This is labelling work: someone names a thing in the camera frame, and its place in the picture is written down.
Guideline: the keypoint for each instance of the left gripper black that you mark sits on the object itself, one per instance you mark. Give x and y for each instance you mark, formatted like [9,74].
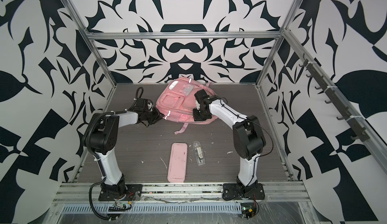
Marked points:
[158,115]

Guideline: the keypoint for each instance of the pink student backpack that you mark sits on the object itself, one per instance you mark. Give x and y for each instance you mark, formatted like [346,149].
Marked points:
[178,100]

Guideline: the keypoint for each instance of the circuit board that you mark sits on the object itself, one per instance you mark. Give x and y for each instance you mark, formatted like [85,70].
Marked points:
[120,207]
[249,210]

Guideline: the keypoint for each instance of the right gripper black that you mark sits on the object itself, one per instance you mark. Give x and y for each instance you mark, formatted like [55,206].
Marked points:
[196,118]

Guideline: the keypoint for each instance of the pink pencil case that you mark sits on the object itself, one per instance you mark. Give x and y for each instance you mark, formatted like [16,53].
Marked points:
[177,163]

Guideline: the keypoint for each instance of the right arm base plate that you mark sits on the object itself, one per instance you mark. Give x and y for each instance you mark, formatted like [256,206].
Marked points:
[234,191]

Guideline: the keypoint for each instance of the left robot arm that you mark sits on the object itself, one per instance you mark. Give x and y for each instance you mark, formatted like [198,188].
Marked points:
[101,138]

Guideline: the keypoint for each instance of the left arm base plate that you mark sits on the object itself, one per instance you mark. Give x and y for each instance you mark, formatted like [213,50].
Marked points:
[121,193]

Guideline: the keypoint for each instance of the wall hook rail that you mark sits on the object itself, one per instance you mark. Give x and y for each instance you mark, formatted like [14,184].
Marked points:
[336,97]

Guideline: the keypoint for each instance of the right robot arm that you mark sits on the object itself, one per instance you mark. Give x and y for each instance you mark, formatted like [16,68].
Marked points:
[248,140]

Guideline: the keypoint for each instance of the aluminium frame rail front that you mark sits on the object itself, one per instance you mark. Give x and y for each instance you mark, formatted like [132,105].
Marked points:
[275,191]

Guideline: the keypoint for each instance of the left circuit board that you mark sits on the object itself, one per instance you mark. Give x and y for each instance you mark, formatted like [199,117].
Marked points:
[120,207]

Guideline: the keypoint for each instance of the right circuit board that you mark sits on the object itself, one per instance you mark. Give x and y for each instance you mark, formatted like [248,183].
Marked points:
[249,210]

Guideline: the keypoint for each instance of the clear plastic eraser case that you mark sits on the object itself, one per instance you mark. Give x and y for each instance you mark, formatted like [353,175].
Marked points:
[199,153]

